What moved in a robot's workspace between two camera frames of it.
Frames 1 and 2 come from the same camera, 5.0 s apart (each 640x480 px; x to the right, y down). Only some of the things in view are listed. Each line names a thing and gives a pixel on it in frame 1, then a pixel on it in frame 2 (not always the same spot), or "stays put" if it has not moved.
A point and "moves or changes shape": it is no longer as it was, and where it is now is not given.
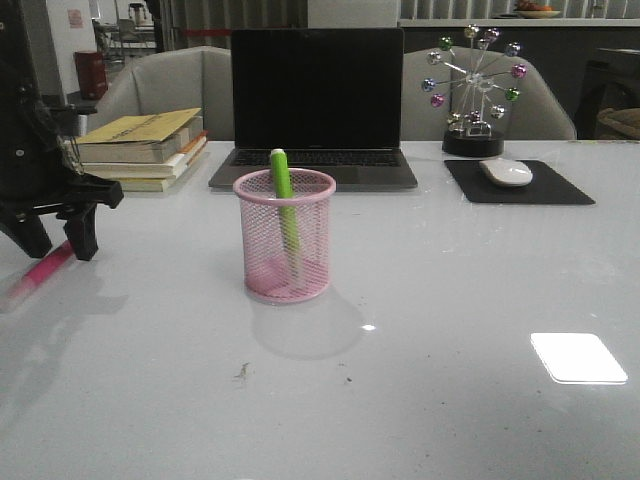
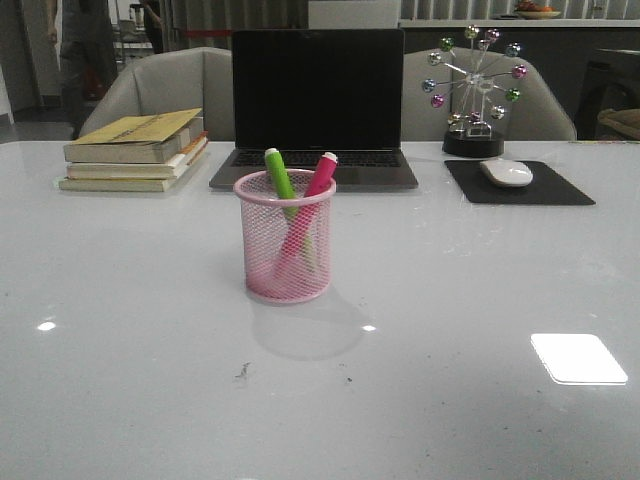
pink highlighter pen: (43, 271) → (306, 219)
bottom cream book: (158, 184) stays put
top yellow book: (141, 138) stays put
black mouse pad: (545, 187) stays put
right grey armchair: (447, 84) stays put
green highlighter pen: (281, 178) moves or changes shape
